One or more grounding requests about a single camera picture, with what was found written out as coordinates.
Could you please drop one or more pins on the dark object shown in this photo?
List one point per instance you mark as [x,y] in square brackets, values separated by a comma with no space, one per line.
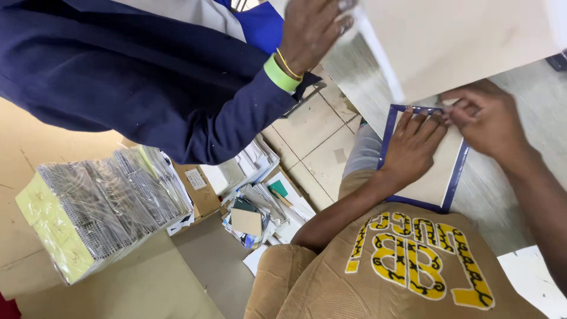
[558,62]

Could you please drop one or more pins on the large white board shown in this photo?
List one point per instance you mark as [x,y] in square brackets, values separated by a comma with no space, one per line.
[447,44]

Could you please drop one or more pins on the brown shirt with yellow print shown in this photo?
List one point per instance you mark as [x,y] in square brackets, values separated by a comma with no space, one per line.
[354,283]

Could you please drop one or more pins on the grey metal bracket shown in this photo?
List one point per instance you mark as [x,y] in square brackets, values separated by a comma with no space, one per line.
[305,99]

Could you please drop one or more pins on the green wristband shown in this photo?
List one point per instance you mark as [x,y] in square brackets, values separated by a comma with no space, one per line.
[279,76]

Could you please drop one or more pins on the white board with blue frame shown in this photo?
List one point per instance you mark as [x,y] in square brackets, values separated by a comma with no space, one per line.
[438,179]

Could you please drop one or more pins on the grey trousers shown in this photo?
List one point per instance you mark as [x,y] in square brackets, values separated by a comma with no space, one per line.
[363,150]

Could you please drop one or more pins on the blue cloth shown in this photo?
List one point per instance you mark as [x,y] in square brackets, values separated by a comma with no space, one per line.
[262,24]

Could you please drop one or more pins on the white paper sheet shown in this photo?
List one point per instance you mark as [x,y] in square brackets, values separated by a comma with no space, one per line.
[536,283]

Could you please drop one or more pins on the wrapped stack of perforated sheets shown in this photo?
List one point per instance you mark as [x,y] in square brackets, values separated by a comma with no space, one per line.
[97,208]

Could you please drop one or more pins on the small tan square board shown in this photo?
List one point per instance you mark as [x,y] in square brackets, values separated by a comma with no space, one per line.
[246,221]

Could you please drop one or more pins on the heap of papers and books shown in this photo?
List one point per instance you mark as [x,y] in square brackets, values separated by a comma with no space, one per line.
[265,195]

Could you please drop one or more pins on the person's right fingers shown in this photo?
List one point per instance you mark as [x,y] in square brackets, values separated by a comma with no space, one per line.
[458,110]

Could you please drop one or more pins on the red object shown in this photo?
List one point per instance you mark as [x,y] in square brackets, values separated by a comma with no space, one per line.
[8,308]

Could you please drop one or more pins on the person's right hand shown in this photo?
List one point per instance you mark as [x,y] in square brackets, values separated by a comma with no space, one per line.
[491,119]

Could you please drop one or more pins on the brown cardboard box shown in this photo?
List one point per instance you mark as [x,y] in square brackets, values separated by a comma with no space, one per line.
[201,188]

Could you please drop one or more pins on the person's left hand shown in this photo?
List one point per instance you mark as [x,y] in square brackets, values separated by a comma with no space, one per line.
[409,153]

